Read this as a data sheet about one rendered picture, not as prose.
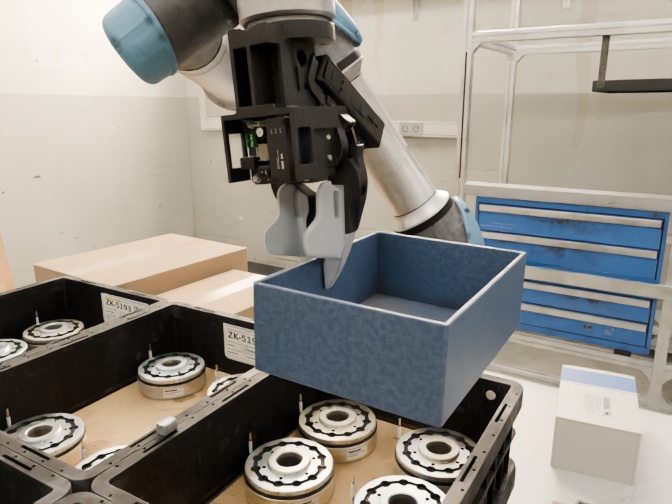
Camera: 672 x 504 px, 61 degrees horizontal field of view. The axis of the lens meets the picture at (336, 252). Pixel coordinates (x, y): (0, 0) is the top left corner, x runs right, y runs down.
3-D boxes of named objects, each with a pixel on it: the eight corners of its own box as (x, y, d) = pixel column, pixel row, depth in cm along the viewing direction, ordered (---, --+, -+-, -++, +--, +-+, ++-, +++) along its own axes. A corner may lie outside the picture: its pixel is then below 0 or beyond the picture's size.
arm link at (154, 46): (199, 80, 97) (66, -12, 49) (251, 42, 96) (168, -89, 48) (239, 136, 99) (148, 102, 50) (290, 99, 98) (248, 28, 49)
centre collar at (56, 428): (42, 420, 74) (42, 416, 73) (70, 429, 72) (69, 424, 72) (8, 440, 69) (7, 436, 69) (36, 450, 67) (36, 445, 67)
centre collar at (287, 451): (283, 446, 68) (283, 442, 68) (318, 458, 66) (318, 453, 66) (258, 469, 64) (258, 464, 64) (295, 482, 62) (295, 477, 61)
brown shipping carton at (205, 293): (236, 328, 146) (233, 269, 142) (304, 348, 134) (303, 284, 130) (139, 372, 122) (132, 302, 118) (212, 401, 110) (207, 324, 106)
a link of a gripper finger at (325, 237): (292, 303, 46) (278, 188, 44) (333, 284, 50) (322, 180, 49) (323, 306, 44) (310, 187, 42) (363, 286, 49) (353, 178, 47)
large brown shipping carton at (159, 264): (176, 298, 169) (171, 233, 164) (250, 319, 152) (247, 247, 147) (44, 343, 137) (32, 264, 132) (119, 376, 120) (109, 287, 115)
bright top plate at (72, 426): (45, 410, 77) (45, 406, 77) (101, 426, 73) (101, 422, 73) (-26, 450, 68) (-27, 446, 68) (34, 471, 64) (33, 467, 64)
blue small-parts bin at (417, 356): (374, 295, 60) (376, 230, 58) (519, 325, 52) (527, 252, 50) (253, 369, 43) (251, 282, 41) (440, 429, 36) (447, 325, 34)
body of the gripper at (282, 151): (226, 192, 45) (206, 31, 42) (293, 180, 52) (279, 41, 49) (303, 190, 40) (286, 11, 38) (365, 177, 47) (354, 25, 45)
